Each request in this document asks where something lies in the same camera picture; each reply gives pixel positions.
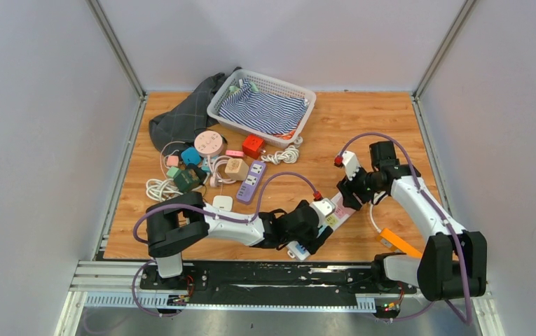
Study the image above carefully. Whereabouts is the white cable of purple strip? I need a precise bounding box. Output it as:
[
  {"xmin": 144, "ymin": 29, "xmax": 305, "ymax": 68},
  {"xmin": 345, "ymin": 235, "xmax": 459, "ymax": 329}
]
[{"xmin": 260, "ymin": 136, "xmax": 305, "ymax": 166}]

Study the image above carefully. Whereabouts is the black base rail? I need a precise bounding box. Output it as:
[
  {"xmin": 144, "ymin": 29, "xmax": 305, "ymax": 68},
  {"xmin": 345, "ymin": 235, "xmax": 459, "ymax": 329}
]
[{"xmin": 139, "ymin": 260, "xmax": 399, "ymax": 307}]

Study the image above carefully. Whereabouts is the pink cube plug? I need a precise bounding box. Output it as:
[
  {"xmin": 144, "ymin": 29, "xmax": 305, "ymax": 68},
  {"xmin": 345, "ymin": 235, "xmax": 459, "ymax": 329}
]
[{"xmin": 225, "ymin": 150, "xmax": 245, "ymax": 158}]

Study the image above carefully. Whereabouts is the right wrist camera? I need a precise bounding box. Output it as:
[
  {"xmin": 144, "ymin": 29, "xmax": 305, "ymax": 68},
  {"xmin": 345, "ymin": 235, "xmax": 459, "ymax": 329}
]
[{"xmin": 341, "ymin": 150, "xmax": 362, "ymax": 181}]

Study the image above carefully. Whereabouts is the dark green dragon cube plug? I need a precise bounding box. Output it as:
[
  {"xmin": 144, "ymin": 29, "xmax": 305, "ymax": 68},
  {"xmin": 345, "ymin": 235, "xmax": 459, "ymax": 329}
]
[{"xmin": 173, "ymin": 169, "xmax": 207, "ymax": 193}]

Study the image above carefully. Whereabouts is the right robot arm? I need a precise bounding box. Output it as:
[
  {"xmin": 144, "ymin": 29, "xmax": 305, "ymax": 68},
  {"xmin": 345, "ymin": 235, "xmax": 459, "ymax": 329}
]
[{"xmin": 334, "ymin": 141, "xmax": 487, "ymax": 301}]

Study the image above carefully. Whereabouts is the white cable of orange strip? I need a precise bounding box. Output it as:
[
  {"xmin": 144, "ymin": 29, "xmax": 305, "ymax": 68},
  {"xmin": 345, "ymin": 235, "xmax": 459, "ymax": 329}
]
[{"xmin": 369, "ymin": 192, "xmax": 387, "ymax": 234}]

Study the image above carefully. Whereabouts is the white plastic basket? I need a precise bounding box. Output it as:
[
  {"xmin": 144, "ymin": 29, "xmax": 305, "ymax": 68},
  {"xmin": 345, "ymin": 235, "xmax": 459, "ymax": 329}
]
[{"xmin": 207, "ymin": 69, "xmax": 317, "ymax": 148}]

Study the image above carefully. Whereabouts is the small green plug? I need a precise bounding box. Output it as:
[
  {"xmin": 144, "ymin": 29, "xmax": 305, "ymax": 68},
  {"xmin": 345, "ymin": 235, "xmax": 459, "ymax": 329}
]
[{"xmin": 166, "ymin": 167, "xmax": 182, "ymax": 179}]

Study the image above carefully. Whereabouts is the blue cube plug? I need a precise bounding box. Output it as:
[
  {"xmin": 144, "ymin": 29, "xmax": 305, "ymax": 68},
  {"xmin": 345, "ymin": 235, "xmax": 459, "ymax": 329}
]
[{"xmin": 180, "ymin": 147, "xmax": 202, "ymax": 166}]

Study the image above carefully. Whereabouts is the white long power strip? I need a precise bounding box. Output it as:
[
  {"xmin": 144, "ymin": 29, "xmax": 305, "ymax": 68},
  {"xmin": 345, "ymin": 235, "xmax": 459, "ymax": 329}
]
[{"xmin": 287, "ymin": 192, "xmax": 356, "ymax": 261}]

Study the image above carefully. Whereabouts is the orange power strip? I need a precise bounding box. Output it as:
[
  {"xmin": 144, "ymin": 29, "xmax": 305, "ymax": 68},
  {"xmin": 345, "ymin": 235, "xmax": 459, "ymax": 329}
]
[{"xmin": 376, "ymin": 228, "xmax": 422, "ymax": 258}]

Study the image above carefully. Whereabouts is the purple power strip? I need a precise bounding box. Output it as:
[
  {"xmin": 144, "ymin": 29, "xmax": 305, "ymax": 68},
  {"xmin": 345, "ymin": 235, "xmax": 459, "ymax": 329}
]
[{"xmin": 236, "ymin": 160, "xmax": 266, "ymax": 205}]

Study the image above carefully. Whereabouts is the dark grey checked cloth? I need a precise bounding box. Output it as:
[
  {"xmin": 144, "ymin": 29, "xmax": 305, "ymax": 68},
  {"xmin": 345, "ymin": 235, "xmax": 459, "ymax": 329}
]
[{"xmin": 149, "ymin": 73, "xmax": 228, "ymax": 155}]

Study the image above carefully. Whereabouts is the red cube plug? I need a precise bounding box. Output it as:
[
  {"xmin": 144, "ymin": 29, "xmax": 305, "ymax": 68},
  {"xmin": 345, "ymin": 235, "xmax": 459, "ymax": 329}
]
[{"xmin": 242, "ymin": 134, "xmax": 266, "ymax": 160}]

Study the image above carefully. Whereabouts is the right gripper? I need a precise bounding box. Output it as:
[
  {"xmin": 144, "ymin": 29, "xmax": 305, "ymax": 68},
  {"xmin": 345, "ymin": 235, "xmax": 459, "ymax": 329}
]
[{"xmin": 338, "ymin": 162, "xmax": 384, "ymax": 211}]

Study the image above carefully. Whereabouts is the round pink power socket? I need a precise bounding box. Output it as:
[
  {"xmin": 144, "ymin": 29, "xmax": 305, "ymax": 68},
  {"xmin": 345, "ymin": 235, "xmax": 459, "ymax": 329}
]
[{"xmin": 193, "ymin": 130, "xmax": 225, "ymax": 158}]

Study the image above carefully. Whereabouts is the white cube plug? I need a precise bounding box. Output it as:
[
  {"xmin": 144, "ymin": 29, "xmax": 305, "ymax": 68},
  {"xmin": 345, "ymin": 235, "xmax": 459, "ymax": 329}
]
[{"xmin": 212, "ymin": 195, "xmax": 233, "ymax": 211}]

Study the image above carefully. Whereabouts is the pink coiled cable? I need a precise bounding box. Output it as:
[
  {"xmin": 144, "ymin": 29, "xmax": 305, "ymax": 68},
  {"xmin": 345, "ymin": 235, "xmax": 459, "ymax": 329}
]
[{"xmin": 207, "ymin": 155, "xmax": 234, "ymax": 189}]

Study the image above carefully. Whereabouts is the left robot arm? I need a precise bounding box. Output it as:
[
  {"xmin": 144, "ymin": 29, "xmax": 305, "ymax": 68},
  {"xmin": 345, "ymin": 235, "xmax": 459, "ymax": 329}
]
[{"xmin": 137, "ymin": 192, "xmax": 336, "ymax": 289}]

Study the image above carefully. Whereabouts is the blue striped cloth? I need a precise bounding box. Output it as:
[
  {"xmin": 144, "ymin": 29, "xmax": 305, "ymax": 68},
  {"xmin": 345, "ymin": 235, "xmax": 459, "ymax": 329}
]
[{"xmin": 219, "ymin": 79, "xmax": 308, "ymax": 139}]

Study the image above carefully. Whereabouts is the small pink plug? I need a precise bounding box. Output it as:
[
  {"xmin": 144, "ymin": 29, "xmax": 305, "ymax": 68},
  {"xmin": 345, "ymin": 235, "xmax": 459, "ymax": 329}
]
[{"xmin": 165, "ymin": 155, "xmax": 180, "ymax": 167}]

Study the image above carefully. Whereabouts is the beige cube plug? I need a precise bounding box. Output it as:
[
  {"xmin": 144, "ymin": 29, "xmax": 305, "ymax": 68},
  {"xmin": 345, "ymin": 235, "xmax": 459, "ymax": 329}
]
[{"xmin": 224, "ymin": 158, "xmax": 249, "ymax": 181}]

